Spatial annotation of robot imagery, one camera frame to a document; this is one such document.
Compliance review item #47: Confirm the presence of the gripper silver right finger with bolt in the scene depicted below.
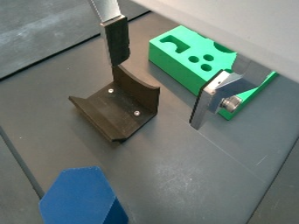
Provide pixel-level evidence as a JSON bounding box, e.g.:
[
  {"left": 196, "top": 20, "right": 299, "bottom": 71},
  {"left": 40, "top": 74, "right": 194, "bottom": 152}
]
[{"left": 190, "top": 54, "right": 271, "bottom": 130}]

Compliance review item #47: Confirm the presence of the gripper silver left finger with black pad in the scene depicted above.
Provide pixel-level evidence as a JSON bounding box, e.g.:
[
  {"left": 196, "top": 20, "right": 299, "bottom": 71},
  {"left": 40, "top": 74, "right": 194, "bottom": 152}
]
[{"left": 90, "top": 0, "right": 130, "bottom": 67}]

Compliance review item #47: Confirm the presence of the blue hexagon prism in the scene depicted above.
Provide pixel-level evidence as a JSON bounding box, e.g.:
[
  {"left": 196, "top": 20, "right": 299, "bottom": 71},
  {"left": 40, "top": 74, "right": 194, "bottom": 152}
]
[{"left": 39, "top": 166, "right": 128, "bottom": 224}]

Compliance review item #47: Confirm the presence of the green shape sorting board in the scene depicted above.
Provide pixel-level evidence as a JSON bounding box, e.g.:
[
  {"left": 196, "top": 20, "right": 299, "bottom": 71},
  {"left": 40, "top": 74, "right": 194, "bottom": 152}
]
[{"left": 147, "top": 24, "right": 279, "bottom": 122}]

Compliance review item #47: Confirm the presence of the black curved holder bracket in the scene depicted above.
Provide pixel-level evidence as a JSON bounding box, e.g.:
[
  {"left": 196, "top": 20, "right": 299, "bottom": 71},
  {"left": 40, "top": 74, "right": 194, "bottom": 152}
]
[{"left": 70, "top": 66, "right": 160, "bottom": 142}]

